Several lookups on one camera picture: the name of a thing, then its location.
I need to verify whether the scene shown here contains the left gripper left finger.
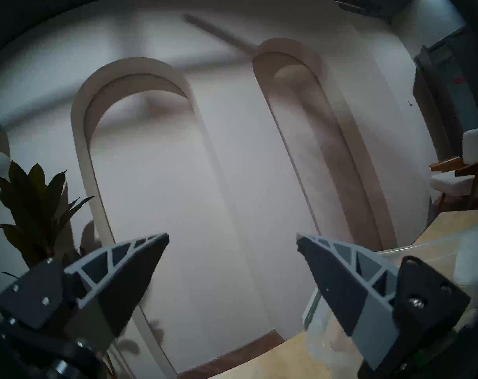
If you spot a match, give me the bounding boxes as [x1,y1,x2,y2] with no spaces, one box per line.
[0,232,170,338]

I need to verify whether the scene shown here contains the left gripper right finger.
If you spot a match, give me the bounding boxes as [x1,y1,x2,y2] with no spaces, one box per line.
[296,233,472,371]

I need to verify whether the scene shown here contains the clear plastic storage container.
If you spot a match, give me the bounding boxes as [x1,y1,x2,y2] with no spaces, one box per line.
[302,220,478,369]

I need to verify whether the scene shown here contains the dark open door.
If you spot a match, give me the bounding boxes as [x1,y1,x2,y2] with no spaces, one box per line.
[413,27,478,161]

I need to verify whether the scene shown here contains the light wooden table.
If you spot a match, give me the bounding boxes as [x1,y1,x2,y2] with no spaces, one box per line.
[207,208,478,379]

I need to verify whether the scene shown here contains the tall green potted plant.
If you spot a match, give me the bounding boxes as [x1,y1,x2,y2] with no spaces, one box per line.
[0,161,95,269]

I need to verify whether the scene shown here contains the wooden armchair with white cushions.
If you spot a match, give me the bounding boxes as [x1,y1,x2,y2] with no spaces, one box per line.
[429,128,478,210]

